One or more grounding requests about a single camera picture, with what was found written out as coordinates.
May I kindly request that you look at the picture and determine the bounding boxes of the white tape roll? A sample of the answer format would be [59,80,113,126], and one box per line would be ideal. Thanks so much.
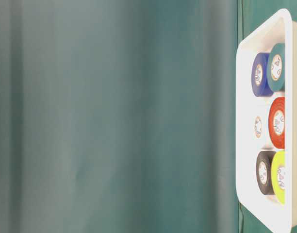
[252,105,273,149]

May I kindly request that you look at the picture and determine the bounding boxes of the blue tape roll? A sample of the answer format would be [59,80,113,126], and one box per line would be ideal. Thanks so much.
[251,52,273,97]

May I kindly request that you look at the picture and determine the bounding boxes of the black tape roll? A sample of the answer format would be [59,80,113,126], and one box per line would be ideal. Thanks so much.
[256,150,276,196]

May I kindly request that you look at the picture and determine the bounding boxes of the red-orange tape roll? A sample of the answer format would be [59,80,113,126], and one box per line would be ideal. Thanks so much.
[268,97,285,149]

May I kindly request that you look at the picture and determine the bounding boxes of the green tape roll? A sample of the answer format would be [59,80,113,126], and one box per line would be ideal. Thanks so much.
[266,43,285,92]

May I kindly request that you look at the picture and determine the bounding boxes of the yellow tape roll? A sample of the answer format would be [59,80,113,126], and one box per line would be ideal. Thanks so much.
[271,150,286,205]

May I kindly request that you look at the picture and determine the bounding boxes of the white plastic tray case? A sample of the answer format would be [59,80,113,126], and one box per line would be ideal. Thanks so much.
[235,8,297,233]

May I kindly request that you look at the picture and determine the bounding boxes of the green table cloth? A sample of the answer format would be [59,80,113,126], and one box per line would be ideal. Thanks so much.
[0,0,297,233]

